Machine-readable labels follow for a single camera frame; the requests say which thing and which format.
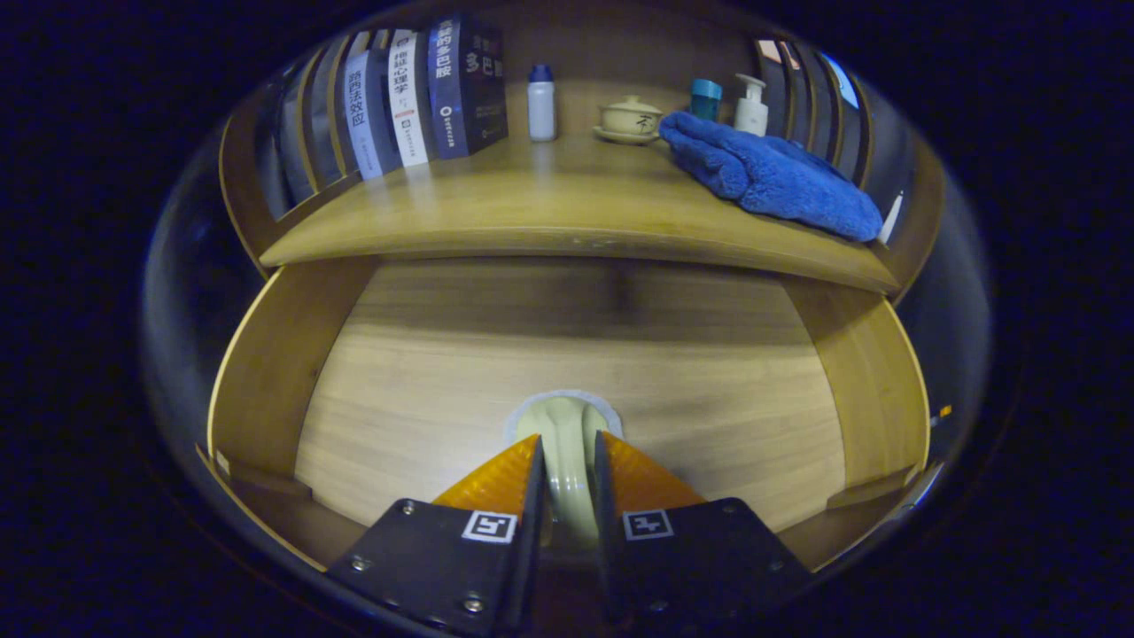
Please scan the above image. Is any blue folded towel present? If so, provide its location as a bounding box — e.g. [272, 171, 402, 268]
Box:
[658, 111, 884, 243]

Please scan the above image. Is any small white blue-capped bottle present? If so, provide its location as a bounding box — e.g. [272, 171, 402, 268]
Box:
[527, 64, 557, 143]

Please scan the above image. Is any blue spine black book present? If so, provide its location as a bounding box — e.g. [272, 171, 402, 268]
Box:
[427, 13, 510, 161]

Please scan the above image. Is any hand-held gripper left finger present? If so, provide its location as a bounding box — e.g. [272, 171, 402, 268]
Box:
[323, 432, 546, 637]

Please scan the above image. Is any teal cup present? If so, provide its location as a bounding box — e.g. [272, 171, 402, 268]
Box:
[690, 78, 724, 122]

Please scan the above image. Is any pale green handled brush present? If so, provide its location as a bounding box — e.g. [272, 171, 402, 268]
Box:
[505, 388, 624, 550]

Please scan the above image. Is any lavender spine book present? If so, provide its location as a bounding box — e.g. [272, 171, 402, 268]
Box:
[341, 49, 395, 181]

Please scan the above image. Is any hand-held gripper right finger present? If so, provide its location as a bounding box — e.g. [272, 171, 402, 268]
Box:
[592, 430, 812, 630]

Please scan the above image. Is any white pump bottle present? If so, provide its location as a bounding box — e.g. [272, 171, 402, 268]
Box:
[734, 74, 770, 138]

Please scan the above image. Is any cream lidded teacup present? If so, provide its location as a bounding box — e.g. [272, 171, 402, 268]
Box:
[593, 95, 664, 146]

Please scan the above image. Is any white spine book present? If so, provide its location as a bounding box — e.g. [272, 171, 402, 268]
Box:
[387, 28, 437, 169]

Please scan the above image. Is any wooden drawer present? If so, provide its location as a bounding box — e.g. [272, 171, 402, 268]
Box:
[206, 255, 931, 572]

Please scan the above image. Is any wooden countertop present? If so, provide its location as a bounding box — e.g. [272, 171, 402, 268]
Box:
[259, 80, 900, 293]

